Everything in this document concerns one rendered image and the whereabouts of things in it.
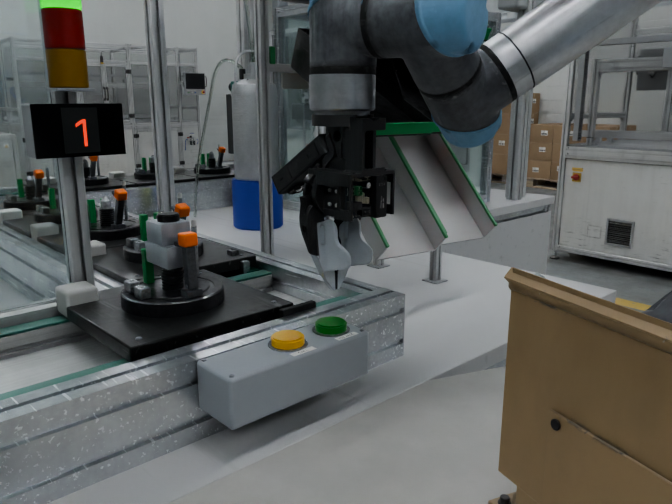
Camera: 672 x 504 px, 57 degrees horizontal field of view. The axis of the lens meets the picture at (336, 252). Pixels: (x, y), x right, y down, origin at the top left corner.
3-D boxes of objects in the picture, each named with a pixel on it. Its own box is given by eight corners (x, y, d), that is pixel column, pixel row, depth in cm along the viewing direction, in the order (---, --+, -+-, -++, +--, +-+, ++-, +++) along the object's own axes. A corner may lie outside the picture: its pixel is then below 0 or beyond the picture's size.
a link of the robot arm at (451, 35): (505, 37, 66) (414, 42, 72) (477, -50, 57) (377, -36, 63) (484, 95, 63) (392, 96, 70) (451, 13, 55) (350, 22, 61)
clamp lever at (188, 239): (202, 288, 82) (197, 232, 80) (188, 291, 80) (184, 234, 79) (188, 283, 84) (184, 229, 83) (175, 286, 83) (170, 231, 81)
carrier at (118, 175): (200, 183, 224) (198, 148, 221) (138, 189, 208) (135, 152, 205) (168, 177, 241) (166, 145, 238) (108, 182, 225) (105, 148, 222)
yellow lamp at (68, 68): (95, 87, 83) (91, 49, 82) (56, 87, 80) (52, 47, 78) (81, 88, 86) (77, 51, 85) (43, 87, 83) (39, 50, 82)
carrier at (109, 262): (256, 265, 112) (254, 198, 109) (131, 293, 96) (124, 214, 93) (189, 244, 129) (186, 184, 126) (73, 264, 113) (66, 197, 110)
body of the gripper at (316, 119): (348, 228, 67) (349, 115, 64) (298, 217, 73) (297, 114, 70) (395, 219, 72) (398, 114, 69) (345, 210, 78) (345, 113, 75)
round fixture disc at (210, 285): (243, 301, 86) (243, 288, 85) (150, 325, 77) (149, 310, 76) (192, 280, 96) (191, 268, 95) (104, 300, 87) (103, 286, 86)
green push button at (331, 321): (353, 336, 78) (353, 321, 78) (329, 344, 75) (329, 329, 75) (332, 328, 81) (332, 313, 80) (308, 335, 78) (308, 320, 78)
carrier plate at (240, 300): (294, 315, 86) (294, 301, 86) (131, 364, 70) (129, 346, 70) (204, 280, 103) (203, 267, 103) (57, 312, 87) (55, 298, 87)
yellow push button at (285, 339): (311, 351, 73) (311, 335, 73) (285, 360, 71) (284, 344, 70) (290, 341, 76) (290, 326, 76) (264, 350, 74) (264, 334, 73)
